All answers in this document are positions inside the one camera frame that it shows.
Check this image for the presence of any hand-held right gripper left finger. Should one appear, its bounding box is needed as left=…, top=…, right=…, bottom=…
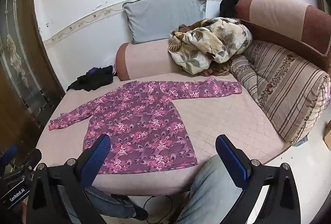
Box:
left=26, top=133, right=112, bottom=224

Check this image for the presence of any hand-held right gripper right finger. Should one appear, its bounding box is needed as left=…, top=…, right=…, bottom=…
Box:
left=215, top=134, right=302, bottom=224

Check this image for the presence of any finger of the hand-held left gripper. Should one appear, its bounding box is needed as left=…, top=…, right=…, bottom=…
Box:
left=19, top=148, right=42, bottom=176
left=0, top=145, right=18, bottom=168

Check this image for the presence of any purple floral shirt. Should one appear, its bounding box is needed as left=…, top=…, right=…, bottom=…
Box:
left=49, top=77, right=243, bottom=175

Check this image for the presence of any person's right leg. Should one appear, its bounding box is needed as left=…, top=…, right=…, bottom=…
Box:
left=176, top=154, right=269, bottom=224

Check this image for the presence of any person's leg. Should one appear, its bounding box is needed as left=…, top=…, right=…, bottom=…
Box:
left=58, top=185, right=137, bottom=224
left=176, top=154, right=269, bottom=224

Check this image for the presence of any pink and brown sofa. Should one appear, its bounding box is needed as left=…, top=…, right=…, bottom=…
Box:
left=35, top=0, right=331, bottom=197

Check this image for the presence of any person's left leg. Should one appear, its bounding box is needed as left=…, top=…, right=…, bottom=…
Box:
left=58, top=185, right=137, bottom=224

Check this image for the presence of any dark shoe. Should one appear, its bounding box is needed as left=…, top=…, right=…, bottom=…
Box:
left=134, top=207, right=149, bottom=221

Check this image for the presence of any black cloth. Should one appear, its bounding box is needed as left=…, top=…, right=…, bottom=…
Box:
left=66, top=65, right=114, bottom=92

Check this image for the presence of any wooden door with glass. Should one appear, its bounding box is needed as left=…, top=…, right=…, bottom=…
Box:
left=0, top=0, right=66, bottom=162

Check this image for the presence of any striped floral quilt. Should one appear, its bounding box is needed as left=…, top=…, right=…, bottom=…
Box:
left=230, top=40, right=331, bottom=144

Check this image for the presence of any cardboard box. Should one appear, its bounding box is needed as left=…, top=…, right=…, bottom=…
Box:
left=323, top=121, right=331, bottom=151

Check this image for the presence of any beige floral blanket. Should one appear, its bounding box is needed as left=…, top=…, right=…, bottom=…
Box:
left=168, top=17, right=253, bottom=77

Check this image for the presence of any grey pillow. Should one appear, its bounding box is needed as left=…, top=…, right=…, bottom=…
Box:
left=122, top=0, right=207, bottom=45

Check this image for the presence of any black garment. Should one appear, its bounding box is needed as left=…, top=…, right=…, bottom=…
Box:
left=219, top=0, right=254, bottom=19

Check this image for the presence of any black floor cable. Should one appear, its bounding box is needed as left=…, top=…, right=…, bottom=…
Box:
left=143, top=195, right=174, bottom=224

